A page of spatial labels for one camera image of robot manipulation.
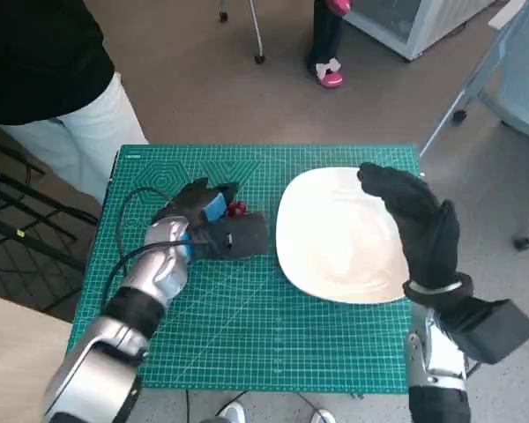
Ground green cutting mat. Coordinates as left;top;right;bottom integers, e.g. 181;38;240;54
70;143;422;394

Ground white cabinet with glass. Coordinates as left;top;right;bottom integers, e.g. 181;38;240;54
343;0;497;62

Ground grey mesh chair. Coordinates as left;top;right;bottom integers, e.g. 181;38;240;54
418;0;529;252

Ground metal chair legs with casters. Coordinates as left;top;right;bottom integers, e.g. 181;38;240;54
218;0;266;65

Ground black wire rack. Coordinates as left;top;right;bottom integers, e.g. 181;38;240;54
0;127;101;312

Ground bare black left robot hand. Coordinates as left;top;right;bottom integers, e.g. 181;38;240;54
152;178;243;228

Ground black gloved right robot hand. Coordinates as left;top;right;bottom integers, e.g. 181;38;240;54
356;161;462;290

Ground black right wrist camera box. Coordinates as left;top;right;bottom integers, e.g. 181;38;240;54
438;297;529;366

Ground beige wooden board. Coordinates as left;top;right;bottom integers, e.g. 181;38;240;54
0;290;74;423

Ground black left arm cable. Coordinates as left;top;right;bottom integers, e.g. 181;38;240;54
107;187;212;294

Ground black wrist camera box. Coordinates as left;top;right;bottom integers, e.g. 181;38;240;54
189;210;270;262
438;297;529;366

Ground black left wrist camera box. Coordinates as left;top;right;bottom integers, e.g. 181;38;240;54
189;210;270;262

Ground black floor cable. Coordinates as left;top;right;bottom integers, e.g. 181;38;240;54
184;388;318;423

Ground white square plate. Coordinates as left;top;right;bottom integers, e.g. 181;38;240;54
275;166;411;304

